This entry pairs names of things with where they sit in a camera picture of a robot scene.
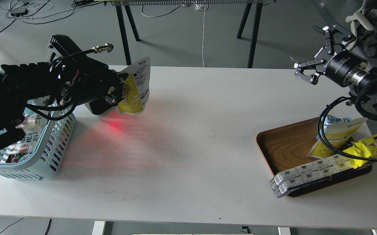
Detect snack bag in basket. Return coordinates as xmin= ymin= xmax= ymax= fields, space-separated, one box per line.
xmin=6 ymin=109 xmax=47 ymax=163

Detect black table trestle legs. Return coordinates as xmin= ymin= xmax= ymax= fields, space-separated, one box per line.
xmin=100 ymin=1 xmax=264 ymax=68

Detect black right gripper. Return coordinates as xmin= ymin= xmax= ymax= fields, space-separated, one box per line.
xmin=289 ymin=23 xmax=368 ymax=87

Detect white chair with clothes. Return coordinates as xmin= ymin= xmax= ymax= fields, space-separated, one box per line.
xmin=346 ymin=0 xmax=377 ymax=58

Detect yellow white snack pouch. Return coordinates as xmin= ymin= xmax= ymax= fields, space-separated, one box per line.
xmin=307 ymin=116 xmax=367 ymax=159

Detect yellow cartoon snack bag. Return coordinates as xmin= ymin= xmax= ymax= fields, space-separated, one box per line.
xmin=343 ymin=134 xmax=377 ymax=159

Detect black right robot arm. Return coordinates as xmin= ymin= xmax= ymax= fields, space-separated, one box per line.
xmin=291 ymin=23 xmax=377 ymax=121

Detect blue white snack bag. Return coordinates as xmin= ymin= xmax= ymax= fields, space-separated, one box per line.
xmin=317 ymin=115 xmax=353 ymax=143

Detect black barcode scanner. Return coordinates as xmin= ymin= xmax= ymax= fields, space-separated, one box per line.
xmin=85 ymin=99 xmax=117 ymax=115

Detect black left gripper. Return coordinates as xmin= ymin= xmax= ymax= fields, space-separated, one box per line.
xmin=90 ymin=69 xmax=129 ymax=105

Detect light blue plastic basket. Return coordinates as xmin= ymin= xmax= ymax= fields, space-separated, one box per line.
xmin=0 ymin=114 xmax=76 ymax=180

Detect white boxed snack row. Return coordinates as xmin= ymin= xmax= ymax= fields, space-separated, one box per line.
xmin=269 ymin=154 xmax=354 ymax=198

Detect white hanging cable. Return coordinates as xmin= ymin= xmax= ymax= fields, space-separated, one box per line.
xmin=194 ymin=3 xmax=209 ymax=68

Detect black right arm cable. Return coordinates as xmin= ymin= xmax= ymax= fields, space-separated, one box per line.
xmin=316 ymin=96 xmax=377 ymax=164

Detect floor cables and adapter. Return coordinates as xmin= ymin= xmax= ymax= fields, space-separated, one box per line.
xmin=0 ymin=0 xmax=94 ymax=46

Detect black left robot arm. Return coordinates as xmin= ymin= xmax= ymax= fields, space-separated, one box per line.
xmin=0 ymin=34 xmax=130 ymax=150

